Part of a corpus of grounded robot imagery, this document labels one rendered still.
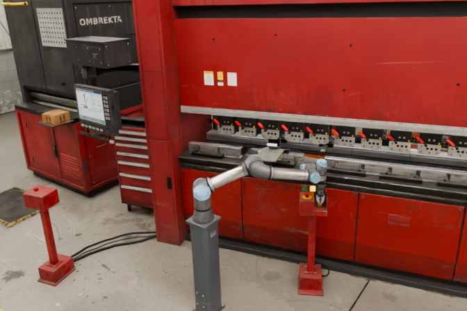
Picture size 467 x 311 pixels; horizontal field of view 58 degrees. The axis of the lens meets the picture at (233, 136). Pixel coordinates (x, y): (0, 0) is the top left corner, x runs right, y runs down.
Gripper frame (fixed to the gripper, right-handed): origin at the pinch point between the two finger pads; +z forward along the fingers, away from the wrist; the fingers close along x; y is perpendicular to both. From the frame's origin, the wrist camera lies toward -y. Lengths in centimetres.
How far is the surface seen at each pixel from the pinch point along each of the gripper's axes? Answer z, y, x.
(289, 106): -62, 43, 24
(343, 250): 53, 14, -22
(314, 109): -61, 39, 5
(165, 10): -136, 60, 123
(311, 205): -2.4, -6.3, 6.4
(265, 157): -25, 24, 42
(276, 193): 10.0, 28.5, 33.6
